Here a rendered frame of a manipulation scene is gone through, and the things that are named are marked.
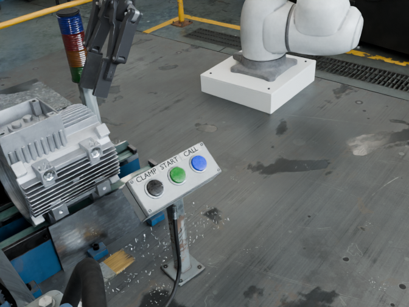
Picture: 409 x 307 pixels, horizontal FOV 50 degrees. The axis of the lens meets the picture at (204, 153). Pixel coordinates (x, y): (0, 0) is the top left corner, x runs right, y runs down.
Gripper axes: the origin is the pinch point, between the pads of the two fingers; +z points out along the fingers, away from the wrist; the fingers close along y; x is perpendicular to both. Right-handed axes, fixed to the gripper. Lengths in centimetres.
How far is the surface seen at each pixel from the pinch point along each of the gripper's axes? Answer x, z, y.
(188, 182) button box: 8.9, 11.1, 23.2
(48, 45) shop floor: 166, 44, -348
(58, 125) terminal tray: -4.7, 11.0, -0.9
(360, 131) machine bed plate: 84, -3, 17
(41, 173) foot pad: -8.2, 18.9, 4.0
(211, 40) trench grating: 264, -13, -233
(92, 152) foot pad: 1.2, 14.3, 3.6
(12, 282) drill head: -22.0, 23.0, 27.8
